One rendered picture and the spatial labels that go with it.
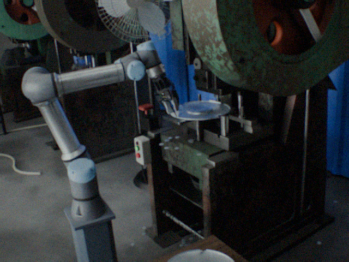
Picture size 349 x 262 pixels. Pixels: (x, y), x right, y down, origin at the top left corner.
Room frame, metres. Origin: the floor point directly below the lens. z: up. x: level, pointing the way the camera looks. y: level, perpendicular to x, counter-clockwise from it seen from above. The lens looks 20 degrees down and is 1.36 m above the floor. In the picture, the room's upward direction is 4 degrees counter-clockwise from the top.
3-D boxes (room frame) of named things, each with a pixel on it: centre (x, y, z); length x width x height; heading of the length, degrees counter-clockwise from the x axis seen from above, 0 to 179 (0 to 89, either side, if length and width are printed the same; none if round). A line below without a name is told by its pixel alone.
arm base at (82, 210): (1.53, 0.41, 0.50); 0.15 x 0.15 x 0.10
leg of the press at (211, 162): (1.78, -0.48, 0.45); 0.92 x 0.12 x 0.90; 124
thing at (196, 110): (1.85, -0.11, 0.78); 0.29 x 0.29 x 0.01
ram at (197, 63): (1.90, -0.18, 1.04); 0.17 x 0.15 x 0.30; 124
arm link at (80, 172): (1.54, 0.42, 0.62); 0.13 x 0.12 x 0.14; 17
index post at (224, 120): (1.70, -0.21, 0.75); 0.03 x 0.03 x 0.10; 34
